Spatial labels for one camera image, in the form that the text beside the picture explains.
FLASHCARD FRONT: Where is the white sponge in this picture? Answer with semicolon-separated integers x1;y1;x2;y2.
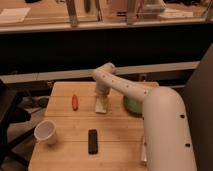
95;97;108;114

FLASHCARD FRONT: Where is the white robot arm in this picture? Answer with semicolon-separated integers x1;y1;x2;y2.
92;63;198;171

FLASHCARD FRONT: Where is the orange carrot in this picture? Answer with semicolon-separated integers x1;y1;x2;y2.
72;94;78;111

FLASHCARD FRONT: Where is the green bowl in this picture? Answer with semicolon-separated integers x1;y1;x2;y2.
123;96;142;115

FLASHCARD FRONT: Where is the wooden cutting board table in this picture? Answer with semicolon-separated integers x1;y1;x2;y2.
29;82;148;171

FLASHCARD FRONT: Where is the black remote control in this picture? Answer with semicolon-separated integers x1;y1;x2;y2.
88;129;98;154

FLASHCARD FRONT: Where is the white squeeze bottle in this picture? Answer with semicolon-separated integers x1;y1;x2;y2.
141;144;147;165

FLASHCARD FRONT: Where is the black chair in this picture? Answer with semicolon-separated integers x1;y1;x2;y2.
0;79;35;167

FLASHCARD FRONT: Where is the white paper sheet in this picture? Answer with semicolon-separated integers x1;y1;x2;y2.
0;8;30;24

